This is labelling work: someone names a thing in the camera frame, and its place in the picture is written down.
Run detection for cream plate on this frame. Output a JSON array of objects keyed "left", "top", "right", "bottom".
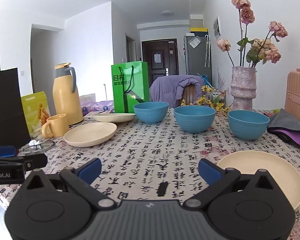
[
  {"left": 63, "top": 122, "right": 117, "bottom": 147},
  {"left": 92, "top": 113, "right": 136, "bottom": 123},
  {"left": 216, "top": 151, "right": 300, "bottom": 212}
]

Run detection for blue bowl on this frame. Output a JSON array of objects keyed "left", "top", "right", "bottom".
[
  {"left": 133, "top": 102, "right": 169, "bottom": 124},
  {"left": 174, "top": 105, "right": 216, "bottom": 133},
  {"left": 228, "top": 110, "right": 270, "bottom": 140}
]

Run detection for eyeglasses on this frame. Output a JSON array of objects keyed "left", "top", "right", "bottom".
[{"left": 20, "top": 140, "right": 56, "bottom": 154}]

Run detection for black paper bag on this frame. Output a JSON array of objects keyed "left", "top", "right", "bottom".
[{"left": 0, "top": 68, "right": 31, "bottom": 149}]

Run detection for yellow mug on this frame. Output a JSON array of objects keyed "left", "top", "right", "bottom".
[{"left": 42, "top": 114, "right": 70, "bottom": 138}]

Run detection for calligraphy tablecloth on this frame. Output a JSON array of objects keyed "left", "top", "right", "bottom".
[{"left": 0, "top": 104, "right": 300, "bottom": 240}]

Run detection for yellow flower branch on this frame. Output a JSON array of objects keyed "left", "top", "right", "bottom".
[{"left": 179, "top": 85, "right": 231, "bottom": 115}]

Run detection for purple plastic bag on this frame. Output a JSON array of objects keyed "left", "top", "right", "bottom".
[{"left": 79, "top": 94, "right": 114, "bottom": 116}]

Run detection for yellow snack box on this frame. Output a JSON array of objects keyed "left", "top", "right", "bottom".
[{"left": 21, "top": 91, "right": 50, "bottom": 138}]

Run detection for yellow thermos jug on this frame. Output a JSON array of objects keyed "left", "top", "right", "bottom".
[{"left": 52, "top": 62, "right": 83, "bottom": 126}]

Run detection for wooden chair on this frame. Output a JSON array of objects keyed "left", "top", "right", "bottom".
[{"left": 180, "top": 84, "right": 203, "bottom": 106}]

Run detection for grey purple cloth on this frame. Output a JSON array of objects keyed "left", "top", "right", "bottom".
[{"left": 264, "top": 108, "right": 300, "bottom": 150}]

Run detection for pink textured vase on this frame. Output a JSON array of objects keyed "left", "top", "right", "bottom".
[{"left": 230, "top": 66, "right": 257, "bottom": 111}]

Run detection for purple jacket on chair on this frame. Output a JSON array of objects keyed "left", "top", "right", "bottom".
[{"left": 149, "top": 75, "right": 205, "bottom": 108}]

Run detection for green paper bag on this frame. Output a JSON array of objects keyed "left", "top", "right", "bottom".
[{"left": 111, "top": 61, "right": 150, "bottom": 113}]

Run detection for pink suitcase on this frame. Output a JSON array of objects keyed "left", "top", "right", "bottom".
[{"left": 285, "top": 68, "right": 300, "bottom": 121}]

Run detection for grey refrigerator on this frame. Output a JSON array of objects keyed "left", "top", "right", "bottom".
[{"left": 184, "top": 31, "right": 212, "bottom": 84}]

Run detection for dark entrance door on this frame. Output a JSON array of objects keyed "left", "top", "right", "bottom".
[{"left": 141, "top": 38, "right": 179, "bottom": 86}]

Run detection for dried pink roses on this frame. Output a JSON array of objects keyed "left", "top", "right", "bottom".
[{"left": 231, "top": 0, "right": 288, "bottom": 68}]

